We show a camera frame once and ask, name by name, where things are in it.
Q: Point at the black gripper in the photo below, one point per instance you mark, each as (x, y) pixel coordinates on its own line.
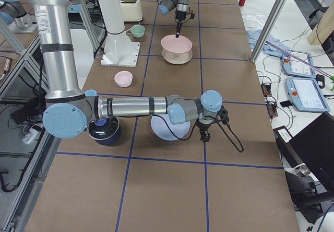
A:
(203, 125)
(179, 16)

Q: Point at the pink plate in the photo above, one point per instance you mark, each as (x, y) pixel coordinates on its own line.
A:
(176, 45)

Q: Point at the blue plate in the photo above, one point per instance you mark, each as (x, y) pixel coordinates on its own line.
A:
(164, 129)

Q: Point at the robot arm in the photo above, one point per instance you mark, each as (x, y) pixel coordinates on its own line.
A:
(166, 6)
(69, 110)

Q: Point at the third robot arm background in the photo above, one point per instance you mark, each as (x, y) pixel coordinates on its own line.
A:
(14, 15)

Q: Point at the green bowl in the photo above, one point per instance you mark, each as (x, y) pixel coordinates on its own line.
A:
(137, 31)

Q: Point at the cream toaster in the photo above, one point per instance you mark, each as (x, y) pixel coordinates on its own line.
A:
(131, 10)

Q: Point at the pink bowl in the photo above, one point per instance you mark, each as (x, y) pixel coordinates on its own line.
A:
(123, 78)

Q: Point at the dark blue pot with lid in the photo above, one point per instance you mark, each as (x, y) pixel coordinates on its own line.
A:
(105, 131)

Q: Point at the lower teach pendant tablet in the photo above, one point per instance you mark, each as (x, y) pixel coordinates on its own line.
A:
(305, 95)

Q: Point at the teach pendant tablet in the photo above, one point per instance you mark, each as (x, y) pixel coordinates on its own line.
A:
(293, 67)
(305, 95)

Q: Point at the upper teach pendant tablet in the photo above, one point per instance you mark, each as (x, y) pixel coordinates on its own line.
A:
(293, 67)

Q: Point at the green tipped grabber stick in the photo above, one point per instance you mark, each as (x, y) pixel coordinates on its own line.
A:
(300, 60)

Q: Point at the white power strip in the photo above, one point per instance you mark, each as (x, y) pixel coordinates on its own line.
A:
(33, 132)

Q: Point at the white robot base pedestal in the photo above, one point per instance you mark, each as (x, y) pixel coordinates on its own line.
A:
(119, 50)

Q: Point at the aluminium frame post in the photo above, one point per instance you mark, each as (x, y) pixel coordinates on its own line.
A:
(269, 24)

